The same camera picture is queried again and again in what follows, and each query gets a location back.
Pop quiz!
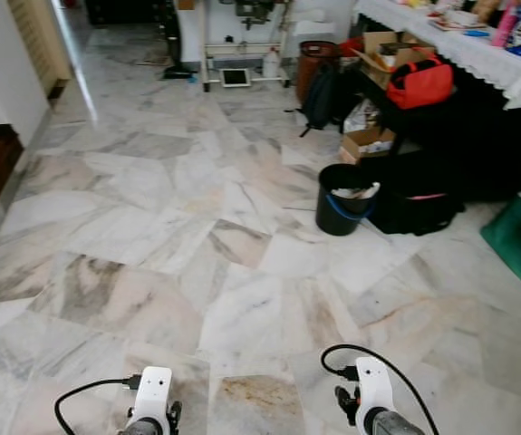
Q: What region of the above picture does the small open cardboard box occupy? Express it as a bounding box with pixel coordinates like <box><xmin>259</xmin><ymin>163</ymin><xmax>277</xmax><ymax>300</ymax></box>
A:
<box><xmin>339</xmin><ymin>126</ymin><xmax>398</xmax><ymax>167</ymax></box>

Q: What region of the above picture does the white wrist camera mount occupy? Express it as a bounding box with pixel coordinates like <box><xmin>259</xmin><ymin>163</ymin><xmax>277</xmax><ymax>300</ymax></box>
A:
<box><xmin>354</xmin><ymin>356</ymin><xmax>396</xmax><ymax>432</ymax></box>
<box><xmin>130</xmin><ymin>366</ymin><xmax>173</xmax><ymax>429</ymax></box>

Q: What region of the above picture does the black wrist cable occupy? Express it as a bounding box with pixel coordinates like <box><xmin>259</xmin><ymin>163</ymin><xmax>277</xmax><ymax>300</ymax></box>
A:
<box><xmin>54</xmin><ymin>374</ymin><xmax>143</xmax><ymax>435</ymax></box>
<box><xmin>321</xmin><ymin>343</ymin><xmax>440</xmax><ymax>435</ymax></box>

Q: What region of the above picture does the white flat scale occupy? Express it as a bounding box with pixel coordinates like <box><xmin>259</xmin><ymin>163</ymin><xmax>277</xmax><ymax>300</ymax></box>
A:
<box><xmin>220</xmin><ymin>68</ymin><xmax>252</xmax><ymax>89</ymax></box>

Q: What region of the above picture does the wooden louvre door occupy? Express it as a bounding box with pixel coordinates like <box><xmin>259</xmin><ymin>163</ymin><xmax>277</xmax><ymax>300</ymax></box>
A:
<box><xmin>6</xmin><ymin>0</ymin><xmax>73</xmax><ymax>99</ymax></box>

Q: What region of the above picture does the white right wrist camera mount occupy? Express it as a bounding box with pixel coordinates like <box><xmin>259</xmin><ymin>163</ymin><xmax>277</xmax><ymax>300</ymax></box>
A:
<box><xmin>354</xmin><ymin>356</ymin><xmax>396</xmax><ymax>432</ymax></box>

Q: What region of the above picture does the pink bottle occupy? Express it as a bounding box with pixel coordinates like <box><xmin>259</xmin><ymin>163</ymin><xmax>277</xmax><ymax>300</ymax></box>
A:
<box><xmin>493</xmin><ymin>4</ymin><xmax>521</xmax><ymax>49</ymax></box>

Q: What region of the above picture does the brown gas cylinder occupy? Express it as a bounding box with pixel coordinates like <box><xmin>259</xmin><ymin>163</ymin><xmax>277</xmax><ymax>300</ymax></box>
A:
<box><xmin>296</xmin><ymin>40</ymin><xmax>342</xmax><ymax>102</ymax></box>

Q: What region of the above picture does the white crumpled paper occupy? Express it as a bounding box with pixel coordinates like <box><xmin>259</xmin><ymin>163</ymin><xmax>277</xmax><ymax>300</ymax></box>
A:
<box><xmin>330</xmin><ymin>181</ymin><xmax>381</xmax><ymax>199</ymax></box>

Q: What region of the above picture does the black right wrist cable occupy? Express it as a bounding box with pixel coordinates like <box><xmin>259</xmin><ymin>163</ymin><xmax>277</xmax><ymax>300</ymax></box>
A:
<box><xmin>321</xmin><ymin>343</ymin><xmax>440</xmax><ymax>435</ymax></box>

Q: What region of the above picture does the black backpack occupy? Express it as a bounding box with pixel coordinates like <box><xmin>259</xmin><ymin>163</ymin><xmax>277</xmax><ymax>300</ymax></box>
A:
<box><xmin>297</xmin><ymin>63</ymin><xmax>353</xmax><ymax>138</ymax></box>

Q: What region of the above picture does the white metal rack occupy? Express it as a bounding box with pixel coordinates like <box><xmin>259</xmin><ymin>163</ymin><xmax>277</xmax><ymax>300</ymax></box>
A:
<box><xmin>198</xmin><ymin>0</ymin><xmax>294</xmax><ymax>92</ymax></box>

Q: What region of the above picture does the white plastic bottle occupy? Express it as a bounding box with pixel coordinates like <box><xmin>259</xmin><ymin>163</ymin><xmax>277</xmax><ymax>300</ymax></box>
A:
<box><xmin>261</xmin><ymin>47</ymin><xmax>282</xmax><ymax>81</ymax></box>

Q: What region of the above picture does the green fabric bag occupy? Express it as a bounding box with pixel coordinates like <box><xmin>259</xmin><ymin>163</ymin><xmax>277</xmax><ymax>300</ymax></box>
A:
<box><xmin>480</xmin><ymin>192</ymin><xmax>521</xmax><ymax>293</ymax></box>

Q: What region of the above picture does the black upright vacuum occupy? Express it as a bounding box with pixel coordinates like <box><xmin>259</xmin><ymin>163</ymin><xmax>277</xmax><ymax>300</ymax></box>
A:
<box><xmin>155</xmin><ymin>0</ymin><xmax>198</xmax><ymax>81</ymax></box>

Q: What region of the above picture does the black bag with pink stripe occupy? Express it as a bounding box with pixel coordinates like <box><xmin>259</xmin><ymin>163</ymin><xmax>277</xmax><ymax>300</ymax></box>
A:
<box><xmin>365</xmin><ymin>150</ymin><xmax>467</xmax><ymax>237</ymax></box>

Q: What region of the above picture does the large open cardboard box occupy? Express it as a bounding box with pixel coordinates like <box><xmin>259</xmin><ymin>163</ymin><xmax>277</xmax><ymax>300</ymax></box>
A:
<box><xmin>354</xmin><ymin>31</ymin><xmax>439</xmax><ymax>88</ymax></box>

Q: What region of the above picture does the white lace tablecloth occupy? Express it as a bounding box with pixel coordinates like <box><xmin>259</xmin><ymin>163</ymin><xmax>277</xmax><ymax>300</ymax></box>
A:
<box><xmin>353</xmin><ymin>0</ymin><xmax>521</xmax><ymax>111</ymax></box>

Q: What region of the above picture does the black plastic bucket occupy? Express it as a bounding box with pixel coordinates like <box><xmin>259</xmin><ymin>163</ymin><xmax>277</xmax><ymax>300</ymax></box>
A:
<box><xmin>315</xmin><ymin>163</ymin><xmax>381</xmax><ymax>237</ymax></box>

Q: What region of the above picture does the red bag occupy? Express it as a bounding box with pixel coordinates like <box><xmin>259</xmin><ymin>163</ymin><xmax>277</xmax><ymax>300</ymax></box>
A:
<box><xmin>386</xmin><ymin>56</ymin><xmax>456</xmax><ymax>111</ymax></box>

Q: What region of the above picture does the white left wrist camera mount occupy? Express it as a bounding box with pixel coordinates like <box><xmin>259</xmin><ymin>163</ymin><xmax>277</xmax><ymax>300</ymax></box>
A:
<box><xmin>130</xmin><ymin>366</ymin><xmax>173</xmax><ymax>429</ymax></box>

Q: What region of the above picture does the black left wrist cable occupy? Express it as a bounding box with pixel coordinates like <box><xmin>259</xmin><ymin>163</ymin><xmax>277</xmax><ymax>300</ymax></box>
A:
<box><xmin>54</xmin><ymin>374</ymin><xmax>143</xmax><ymax>435</ymax></box>

